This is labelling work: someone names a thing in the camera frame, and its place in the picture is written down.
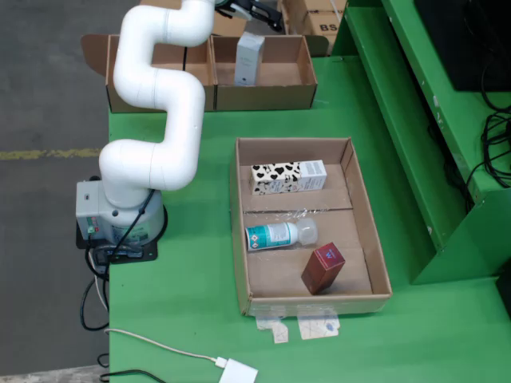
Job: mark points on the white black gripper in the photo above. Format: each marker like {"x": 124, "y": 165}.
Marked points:
{"x": 243, "y": 3}

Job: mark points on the tall white carton box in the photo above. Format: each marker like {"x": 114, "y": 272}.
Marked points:
{"x": 247, "y": 60}

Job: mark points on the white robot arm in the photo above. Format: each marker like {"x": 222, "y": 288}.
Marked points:
{"x": 159, "y": 91}

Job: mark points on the grey robot base unit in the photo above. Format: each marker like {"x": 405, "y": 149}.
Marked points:
{"x": 88, "y": 207}

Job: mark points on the flattened open cardboard carton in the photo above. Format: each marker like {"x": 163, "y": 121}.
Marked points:
{"x": 231, "y": 28}

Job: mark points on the plain stacked cardboard carton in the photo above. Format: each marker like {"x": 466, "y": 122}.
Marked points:
{"x": 295, "y": 16}

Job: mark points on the BS printed cardboard carton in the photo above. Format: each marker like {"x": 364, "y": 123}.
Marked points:
{"x": 319, "y": 24}

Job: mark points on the cow print carton box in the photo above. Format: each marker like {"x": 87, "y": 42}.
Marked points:
{"x": 275, "y": 177}

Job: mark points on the red carton box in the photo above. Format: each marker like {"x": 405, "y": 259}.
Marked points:
{"x": 319, "y": 271}

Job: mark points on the shallow cardboard tray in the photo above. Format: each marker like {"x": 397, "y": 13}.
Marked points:
{"x": 279, "y": 279}

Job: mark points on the green metal rack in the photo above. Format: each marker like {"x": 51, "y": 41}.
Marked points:
{"x": 379, "y": 119}

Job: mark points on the black monitor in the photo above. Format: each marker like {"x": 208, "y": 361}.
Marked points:
{"x": 471, "y": 40}

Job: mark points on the teal label plastic bottle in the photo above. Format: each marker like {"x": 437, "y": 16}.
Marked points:
{"x": 271, "y": 235}

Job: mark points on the white flattened packaging piece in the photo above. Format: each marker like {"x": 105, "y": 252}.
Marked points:
{"x": 273, "y": 329}
{"x": 319, "y": 327}

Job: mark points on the white adapter block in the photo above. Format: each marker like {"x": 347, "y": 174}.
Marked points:
{"x": 239, "y": 373}

